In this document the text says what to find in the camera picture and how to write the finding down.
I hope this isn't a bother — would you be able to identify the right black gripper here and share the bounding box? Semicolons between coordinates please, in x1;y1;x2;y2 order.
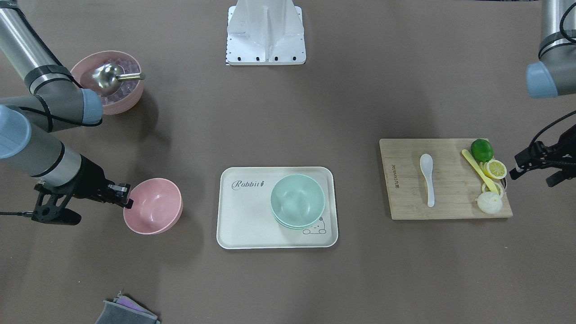
67;155;134;209

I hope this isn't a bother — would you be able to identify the small pink bowl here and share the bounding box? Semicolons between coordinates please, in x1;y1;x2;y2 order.
123;178;183;234

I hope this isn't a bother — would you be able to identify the white ceramic spoon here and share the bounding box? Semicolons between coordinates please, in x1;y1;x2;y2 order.
420;153;436;207

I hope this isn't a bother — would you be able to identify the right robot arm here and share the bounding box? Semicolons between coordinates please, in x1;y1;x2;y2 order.
1;0;133;208

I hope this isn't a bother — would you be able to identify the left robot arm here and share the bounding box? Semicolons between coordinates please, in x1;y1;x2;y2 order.
526;0;576;99

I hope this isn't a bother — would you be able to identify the large pink bowl with ice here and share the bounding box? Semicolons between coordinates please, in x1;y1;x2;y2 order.
71;50;144;115

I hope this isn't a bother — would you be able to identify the green bowl stack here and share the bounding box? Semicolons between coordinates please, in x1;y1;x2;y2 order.
270;174;326;230

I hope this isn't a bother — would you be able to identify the metal ice scoop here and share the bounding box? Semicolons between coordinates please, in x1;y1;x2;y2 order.
90;63;146;97

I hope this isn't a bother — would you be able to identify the grey folded cloth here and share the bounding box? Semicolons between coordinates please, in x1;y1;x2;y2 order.
95;293;161;324

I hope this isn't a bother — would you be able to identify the white rabbit tray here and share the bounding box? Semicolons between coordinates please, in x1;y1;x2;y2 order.
216;166;339;249

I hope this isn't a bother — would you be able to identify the bamboo cutting board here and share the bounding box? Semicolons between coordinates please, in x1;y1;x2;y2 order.
379;138;513;220

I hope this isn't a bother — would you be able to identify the green lime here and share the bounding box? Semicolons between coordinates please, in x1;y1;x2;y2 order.
470;138;494;162

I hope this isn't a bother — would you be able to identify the yellow plastic knife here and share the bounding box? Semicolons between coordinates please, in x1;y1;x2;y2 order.
461;149;501;195

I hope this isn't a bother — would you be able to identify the white onion piece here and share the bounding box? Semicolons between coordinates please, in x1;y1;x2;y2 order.
476;192;503;215

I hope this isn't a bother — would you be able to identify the lemon half slice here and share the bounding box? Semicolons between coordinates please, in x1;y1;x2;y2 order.
481;159;508;180

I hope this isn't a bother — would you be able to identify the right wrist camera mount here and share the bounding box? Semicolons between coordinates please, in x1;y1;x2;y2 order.
31;183;81;225

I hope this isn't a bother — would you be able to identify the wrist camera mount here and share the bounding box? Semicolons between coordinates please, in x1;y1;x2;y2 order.
31;183;81;225
509;135;576;187

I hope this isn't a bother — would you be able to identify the white pedestal column base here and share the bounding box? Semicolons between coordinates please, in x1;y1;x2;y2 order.
225;0;307;66

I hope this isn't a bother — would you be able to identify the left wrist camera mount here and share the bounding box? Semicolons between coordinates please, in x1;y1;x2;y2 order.
509;135;576;187

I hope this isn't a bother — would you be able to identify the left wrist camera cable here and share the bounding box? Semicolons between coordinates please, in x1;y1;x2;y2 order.
529;110;576;149

